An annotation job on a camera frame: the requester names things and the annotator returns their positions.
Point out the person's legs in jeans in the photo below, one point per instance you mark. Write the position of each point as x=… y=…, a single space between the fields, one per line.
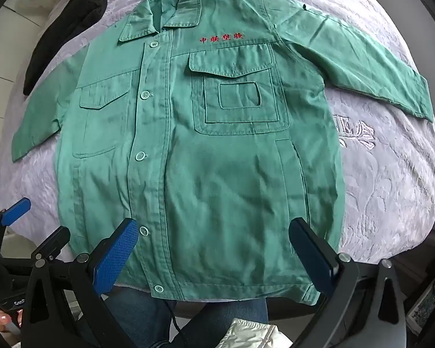
x=141 y=319

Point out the white puffy jacket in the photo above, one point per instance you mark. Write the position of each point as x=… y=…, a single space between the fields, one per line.
x=253 y=333

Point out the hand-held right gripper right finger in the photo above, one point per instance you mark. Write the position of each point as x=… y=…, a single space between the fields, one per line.
x=311 y=258

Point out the black garment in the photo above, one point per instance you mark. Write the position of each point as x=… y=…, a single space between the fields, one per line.
x=83 y=11

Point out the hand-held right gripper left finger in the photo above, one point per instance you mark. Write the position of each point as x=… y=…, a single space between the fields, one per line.
x=116 y=257

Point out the printed book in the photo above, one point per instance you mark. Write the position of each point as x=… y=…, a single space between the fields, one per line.
x=426 y=302

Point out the green work jacket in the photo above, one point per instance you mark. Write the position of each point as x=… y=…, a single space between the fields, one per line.
x=221 y=188

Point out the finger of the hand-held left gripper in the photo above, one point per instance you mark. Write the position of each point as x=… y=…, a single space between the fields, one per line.
x=54 y=239
x=17 y=210

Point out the person's left hand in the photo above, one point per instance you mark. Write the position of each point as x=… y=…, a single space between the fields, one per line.
x=5 y=322

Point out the lilac embossed blanket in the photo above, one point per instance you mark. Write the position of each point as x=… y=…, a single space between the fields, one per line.
x=384 y=188

